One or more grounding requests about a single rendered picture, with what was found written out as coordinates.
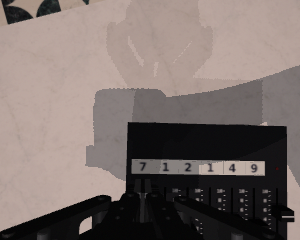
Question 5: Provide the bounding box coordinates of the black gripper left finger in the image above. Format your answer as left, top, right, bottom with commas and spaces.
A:
0, 179, 143, 240

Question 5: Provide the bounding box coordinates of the black lighting desk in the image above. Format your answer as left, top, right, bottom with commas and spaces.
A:
126, 122, 294, 240

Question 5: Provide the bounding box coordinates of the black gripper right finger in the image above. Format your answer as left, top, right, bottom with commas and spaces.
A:
142, 179, 285, 240

